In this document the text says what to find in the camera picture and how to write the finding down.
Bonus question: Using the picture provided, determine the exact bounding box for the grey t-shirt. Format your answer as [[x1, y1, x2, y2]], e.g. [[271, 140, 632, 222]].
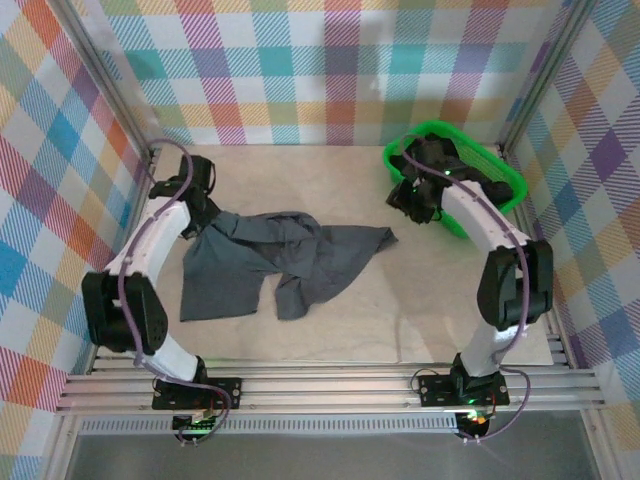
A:
[[179, 209, 400, 323]]

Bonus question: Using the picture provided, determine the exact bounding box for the black t-shirt pile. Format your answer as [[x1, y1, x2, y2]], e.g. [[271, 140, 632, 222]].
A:
[[399, 130, 516, 209]]

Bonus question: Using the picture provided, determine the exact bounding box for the green plastic basket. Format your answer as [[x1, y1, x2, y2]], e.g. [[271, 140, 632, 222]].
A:
[[383, 120, 530, 240]]

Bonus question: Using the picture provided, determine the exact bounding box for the left controller board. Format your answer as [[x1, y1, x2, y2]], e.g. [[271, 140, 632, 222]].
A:
[[172, 412, 221, 444]]

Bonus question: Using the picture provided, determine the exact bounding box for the controller board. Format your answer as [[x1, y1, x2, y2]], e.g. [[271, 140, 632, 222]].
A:
[[172, 412, 221, 444], [457, 409, 494, 439]]

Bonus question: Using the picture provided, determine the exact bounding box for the right controller board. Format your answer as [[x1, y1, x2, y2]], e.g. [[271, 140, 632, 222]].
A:
[[457, 409, 494, 439]]

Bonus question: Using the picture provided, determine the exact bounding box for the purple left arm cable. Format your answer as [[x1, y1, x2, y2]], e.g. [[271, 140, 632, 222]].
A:
[[118, 138, 234, 446]]

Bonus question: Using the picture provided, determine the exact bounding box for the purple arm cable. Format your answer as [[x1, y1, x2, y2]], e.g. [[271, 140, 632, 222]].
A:
[[118, 138, 234, 446], [399, 147, 532, 444]]

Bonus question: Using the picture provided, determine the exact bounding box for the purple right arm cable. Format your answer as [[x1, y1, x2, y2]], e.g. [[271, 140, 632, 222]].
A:
[[399, 147, 532, 444]]

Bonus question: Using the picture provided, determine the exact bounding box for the aluminium frame post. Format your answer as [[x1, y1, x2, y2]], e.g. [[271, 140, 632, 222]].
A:
[[47, 0, 161, 166], [497, 0, 601, 151]]

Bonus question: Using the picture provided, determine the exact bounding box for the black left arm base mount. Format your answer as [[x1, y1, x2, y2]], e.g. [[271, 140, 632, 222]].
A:
[[151, 377, 244, 411]]

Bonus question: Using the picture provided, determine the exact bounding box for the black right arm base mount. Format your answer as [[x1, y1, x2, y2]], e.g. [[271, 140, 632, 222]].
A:
[[417, 372, 510, 407]]

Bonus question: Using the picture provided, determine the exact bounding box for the aluminium rail frame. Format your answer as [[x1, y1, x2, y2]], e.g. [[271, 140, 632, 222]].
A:
[[54, 349, 609, 416]]

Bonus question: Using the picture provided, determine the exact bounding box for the slotted grey cable duct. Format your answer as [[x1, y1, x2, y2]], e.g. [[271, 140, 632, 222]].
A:
[[79, 412, 461, 435]]

